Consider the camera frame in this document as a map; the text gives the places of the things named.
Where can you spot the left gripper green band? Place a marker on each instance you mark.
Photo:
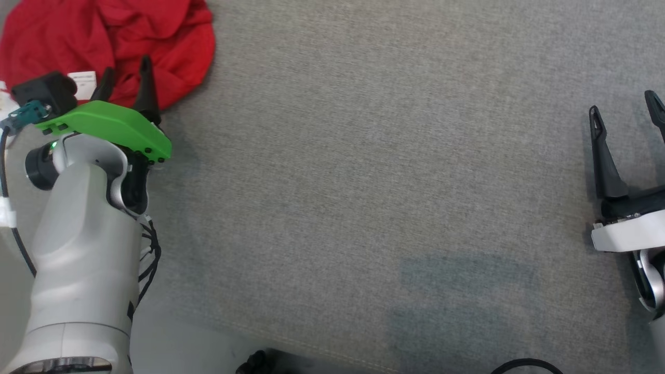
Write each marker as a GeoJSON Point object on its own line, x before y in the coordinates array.
{"type": "Point", "coordinates": [114, 124]}

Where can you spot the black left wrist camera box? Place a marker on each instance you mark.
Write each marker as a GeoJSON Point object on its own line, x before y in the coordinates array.
{"type": "Point", "coordinates": [47, 91]}

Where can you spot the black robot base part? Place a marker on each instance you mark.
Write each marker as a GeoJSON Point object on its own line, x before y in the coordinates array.
{"type": "Point", "coordinates": [260, 363]}

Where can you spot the teal left camera connector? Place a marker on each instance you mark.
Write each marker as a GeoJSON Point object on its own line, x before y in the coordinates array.
{"type": "Point", "coordinates": [28, 111]}

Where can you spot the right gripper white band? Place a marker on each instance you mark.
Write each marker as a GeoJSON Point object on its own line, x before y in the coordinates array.
{"type": "Point", "coordinates": [634, 228]}

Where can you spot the grey fabric sofa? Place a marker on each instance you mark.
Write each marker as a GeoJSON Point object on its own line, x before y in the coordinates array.
{"type": "Point", "coordinates": [363, 156]}

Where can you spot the red T-shirt with white sleeves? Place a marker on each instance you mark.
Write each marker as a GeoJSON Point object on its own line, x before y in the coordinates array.
{"type": "Point", "coordinates": [156, 41]}

